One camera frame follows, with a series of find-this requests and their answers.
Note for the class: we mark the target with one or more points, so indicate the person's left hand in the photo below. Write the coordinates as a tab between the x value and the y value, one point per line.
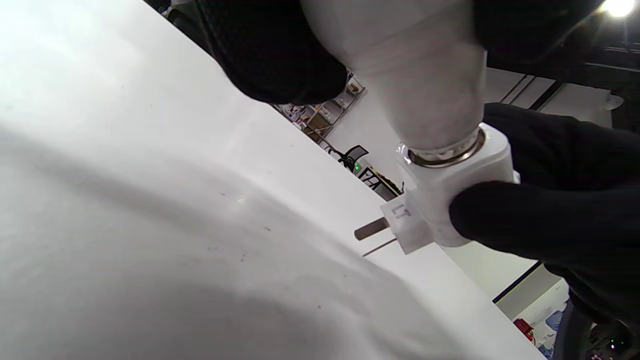
270	50

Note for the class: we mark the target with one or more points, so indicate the person's right hand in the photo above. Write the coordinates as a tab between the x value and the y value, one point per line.
575	200

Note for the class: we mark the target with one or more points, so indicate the white plug-in socket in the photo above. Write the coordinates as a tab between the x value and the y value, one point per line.
435	195

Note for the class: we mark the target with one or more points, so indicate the white light bulb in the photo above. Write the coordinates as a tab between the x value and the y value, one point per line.
420	75

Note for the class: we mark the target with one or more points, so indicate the black and white right controller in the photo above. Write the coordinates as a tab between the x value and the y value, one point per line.
570	330

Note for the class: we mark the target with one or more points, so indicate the black chair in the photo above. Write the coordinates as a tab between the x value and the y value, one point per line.
352	155

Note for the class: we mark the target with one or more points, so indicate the red box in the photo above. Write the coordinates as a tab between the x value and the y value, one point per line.
524	329

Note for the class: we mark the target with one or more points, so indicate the bright ceiling lamp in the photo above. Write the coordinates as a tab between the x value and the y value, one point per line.
619	6

